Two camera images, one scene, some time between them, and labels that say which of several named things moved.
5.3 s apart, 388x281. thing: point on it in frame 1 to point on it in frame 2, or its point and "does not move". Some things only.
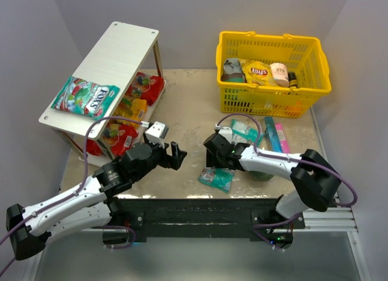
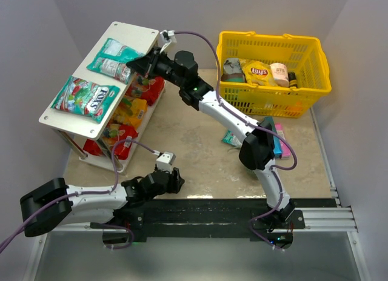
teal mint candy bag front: x=220 y=178 to x=111 y=60
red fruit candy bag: x=143 y=86 does not move
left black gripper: x=169 y=158 to x=174 y=180
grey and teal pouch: x=233 y=71 does not move
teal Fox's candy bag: x=86 y=99 does not move
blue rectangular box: x=275 y=144 does not move
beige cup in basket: x=280 y=73 does not move
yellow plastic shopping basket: x=304 y=56 does not move
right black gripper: x=213 y=157 to x=152 y=63
